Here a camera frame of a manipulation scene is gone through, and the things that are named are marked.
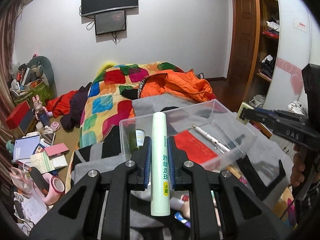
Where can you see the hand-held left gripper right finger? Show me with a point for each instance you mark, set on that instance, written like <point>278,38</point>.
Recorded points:
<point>172,160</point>

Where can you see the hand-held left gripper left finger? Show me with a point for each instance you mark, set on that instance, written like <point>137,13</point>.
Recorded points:
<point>147,160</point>

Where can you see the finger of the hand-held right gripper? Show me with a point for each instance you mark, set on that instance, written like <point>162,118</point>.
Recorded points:
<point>262,121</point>
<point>275,115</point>

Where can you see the pale green cosmetic tube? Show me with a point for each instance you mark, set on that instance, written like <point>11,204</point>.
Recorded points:
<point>160,155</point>

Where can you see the small cream square block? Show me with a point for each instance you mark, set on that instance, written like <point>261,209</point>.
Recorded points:
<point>243,113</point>

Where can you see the dark green spray bottle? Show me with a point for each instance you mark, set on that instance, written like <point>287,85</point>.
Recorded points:
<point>138,138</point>

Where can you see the red booklet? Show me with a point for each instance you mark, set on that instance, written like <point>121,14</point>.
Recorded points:
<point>197,147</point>

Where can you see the clear plastic storage box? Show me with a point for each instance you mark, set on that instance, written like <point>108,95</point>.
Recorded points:
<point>140,123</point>

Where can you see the white pen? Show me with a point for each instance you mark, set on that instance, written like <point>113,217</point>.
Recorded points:
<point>210,137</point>

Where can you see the person's right hand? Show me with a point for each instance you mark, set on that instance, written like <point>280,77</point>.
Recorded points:
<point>297,170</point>

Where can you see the white shoes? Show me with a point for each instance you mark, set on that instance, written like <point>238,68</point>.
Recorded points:
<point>257,101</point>

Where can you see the white printed bag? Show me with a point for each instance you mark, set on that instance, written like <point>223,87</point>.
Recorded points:
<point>296,107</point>

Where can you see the dark folded clothes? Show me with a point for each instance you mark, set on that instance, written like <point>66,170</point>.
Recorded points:
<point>268,66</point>

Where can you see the grey blanket with black stripes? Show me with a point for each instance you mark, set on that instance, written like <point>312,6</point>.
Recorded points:
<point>150,102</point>

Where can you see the small blue packet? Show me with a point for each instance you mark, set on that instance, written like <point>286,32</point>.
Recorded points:
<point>182,219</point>

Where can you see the colourful patchwork blanket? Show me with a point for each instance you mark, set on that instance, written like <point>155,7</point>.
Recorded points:
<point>105,100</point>

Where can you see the wooden wardrobe shelving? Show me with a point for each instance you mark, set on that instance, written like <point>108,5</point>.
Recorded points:
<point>260,42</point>

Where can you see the white wardrobe sliding door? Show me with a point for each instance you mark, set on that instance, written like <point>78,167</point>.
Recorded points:
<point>292,42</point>

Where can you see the orange padded jacket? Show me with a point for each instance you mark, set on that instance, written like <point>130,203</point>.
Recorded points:
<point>180,82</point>

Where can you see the brown wooden door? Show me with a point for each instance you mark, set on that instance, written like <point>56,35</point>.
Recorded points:
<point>243,37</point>

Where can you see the dark purple garment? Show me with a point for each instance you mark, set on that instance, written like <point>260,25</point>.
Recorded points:
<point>75,112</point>

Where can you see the white cloth on shelf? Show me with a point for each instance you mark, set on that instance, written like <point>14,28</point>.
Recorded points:
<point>273,25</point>

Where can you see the pink wallet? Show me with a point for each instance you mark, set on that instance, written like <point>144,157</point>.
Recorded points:
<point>56,151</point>

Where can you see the pink round gadget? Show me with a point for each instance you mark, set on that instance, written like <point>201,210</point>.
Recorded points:
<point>53,190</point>

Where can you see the pale green open book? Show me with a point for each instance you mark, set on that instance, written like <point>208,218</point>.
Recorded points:
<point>47,161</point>

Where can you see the pink slippers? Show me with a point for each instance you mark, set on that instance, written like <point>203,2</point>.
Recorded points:
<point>51,127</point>

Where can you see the red cloth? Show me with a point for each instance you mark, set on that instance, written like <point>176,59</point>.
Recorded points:
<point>60,103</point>

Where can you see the pink bunny toy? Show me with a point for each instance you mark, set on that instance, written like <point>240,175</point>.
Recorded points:
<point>39,107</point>

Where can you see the blue notebook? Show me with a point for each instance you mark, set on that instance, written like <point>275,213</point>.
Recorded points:
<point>26,147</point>

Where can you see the green cardboard box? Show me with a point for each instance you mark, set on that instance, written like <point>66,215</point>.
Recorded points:
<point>41,90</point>

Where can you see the red storage box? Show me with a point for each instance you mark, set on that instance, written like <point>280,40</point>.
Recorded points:
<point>17,117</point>

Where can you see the brown patterned curtain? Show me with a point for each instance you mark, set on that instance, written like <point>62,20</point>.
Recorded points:
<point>7,55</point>

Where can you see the small black wall monitor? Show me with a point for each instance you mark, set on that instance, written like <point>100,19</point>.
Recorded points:
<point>110,22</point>

